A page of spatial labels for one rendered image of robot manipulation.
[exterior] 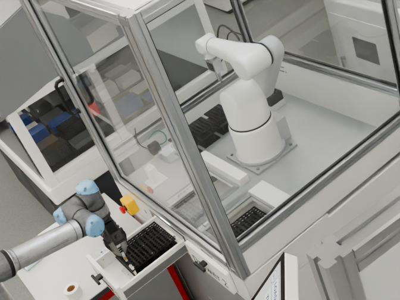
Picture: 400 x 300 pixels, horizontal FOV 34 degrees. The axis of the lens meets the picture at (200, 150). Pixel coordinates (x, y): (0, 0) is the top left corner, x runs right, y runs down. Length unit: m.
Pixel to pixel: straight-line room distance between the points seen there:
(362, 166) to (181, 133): 0.86
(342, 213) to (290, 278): 0.66
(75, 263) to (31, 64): 0.95
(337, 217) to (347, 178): 0.16
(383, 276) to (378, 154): 1.75
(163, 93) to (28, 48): 1.36
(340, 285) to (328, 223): 1.74
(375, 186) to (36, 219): 2.96
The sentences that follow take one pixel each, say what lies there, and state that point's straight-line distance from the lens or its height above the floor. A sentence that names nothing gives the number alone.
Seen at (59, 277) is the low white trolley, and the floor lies 0.76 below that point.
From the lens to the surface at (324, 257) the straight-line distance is 0.75.
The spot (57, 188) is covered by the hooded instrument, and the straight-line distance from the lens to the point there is 3.38.
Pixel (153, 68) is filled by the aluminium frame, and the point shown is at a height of 1.83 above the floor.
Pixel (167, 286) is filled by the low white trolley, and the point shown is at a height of 0.53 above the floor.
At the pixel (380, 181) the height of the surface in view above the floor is 0.88.
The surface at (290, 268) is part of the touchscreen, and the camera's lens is 1.97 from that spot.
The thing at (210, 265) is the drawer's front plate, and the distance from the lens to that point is 2.49.
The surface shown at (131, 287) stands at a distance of 2.63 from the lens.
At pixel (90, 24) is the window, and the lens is 2.12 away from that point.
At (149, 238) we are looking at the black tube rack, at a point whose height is 0.90.
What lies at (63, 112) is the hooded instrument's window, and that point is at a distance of 3.28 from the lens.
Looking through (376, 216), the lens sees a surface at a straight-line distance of 0.79.
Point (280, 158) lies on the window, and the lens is 2.23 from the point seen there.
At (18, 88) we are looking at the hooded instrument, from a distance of 3.14.
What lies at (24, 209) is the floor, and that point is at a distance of 5.13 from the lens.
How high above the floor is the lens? 2.58
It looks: 33 degrees down
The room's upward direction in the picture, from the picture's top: 23 degrees counter-clockwise
